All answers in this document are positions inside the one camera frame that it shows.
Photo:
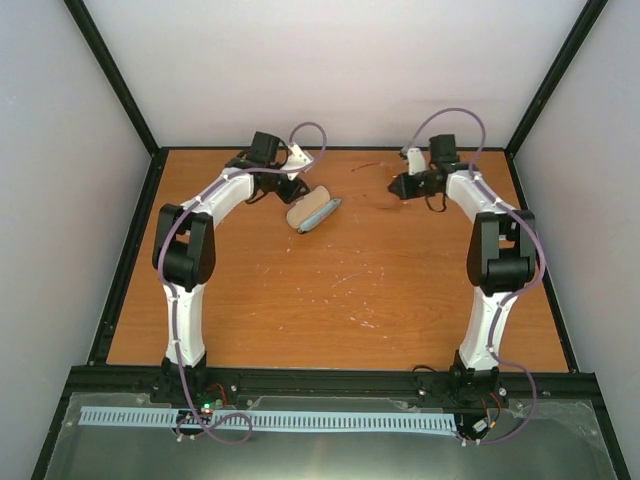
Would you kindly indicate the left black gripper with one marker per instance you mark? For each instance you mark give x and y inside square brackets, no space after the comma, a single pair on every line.
[290,193]

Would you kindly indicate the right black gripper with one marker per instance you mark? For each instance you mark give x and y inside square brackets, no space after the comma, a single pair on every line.
[404,191]

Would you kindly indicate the orange tinted sunglasses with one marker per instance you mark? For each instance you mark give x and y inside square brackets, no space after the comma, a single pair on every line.
[371,185]

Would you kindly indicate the brown striped glasses case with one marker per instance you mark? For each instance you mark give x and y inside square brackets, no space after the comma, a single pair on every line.
[307,205]

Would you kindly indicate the light blue cleaning cloth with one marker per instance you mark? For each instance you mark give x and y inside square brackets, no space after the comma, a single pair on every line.
[319,216]

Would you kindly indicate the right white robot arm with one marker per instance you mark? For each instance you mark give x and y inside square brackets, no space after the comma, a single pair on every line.
[501,259]

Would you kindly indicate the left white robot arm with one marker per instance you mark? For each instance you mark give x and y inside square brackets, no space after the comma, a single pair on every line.
[184,255]

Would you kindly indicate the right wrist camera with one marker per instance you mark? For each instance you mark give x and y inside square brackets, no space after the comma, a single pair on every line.
[415,160]

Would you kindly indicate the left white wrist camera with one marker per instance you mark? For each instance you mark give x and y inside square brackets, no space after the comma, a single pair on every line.
[298,161]

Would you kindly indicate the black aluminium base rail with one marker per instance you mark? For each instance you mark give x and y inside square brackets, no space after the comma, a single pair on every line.
[240,387]

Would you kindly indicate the light blue slotted cable duct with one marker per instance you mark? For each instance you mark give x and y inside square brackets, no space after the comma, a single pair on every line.
[278,421]

